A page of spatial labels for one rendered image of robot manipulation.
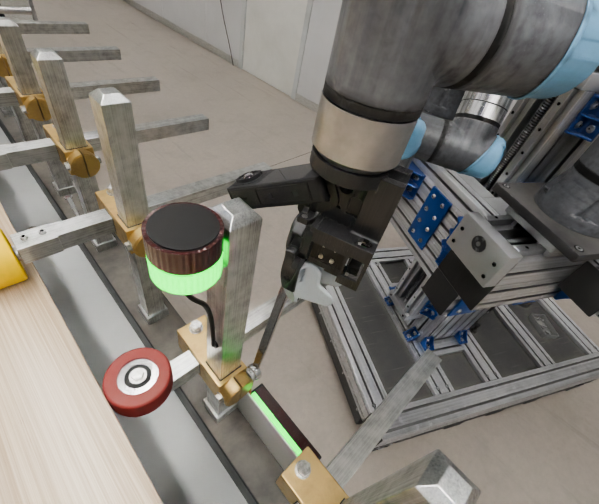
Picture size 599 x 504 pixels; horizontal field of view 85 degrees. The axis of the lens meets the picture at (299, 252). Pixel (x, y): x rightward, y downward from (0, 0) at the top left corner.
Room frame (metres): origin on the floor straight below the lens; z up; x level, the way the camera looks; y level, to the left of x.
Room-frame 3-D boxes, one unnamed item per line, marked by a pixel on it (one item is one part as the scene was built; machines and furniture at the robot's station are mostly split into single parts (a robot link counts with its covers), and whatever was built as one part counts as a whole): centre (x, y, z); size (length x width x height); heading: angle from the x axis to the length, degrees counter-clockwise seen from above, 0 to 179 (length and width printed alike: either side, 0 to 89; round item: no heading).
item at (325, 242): (0.26, -0.03, 1.16); 0.09 x 0.08 x 0.12; 75
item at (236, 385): (0.22, 0.08, 0.85); 0.14 x 0.06 x 0.05; 55
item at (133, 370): (0.15, 0.15, 0.85); 0.08 x 0.08 x 0.11
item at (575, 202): (0.65, -0.52, 1.09); 0.15 x 0.15 x 0.10
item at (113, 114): (0.36, 0.27, 0.93); 0.04 x 0.04 x 0.48; 55
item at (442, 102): (1.09, -0.29, 1.09); 0.15 x 0.15 x 0.10
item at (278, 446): (0.22, 0.02, 0.75); 0.26 x 0.01 x 0.10; 55
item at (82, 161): (0.52, 0.49, 0.95); 0.14 x 0.06 x 0.05; 55
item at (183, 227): (0.18, 0.09, 1.06); 0.06 x 0.06 x 0.22; 55
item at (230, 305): (0.21, 0.06, 0.93); 0.04 x 0.04 x 0.48; 55
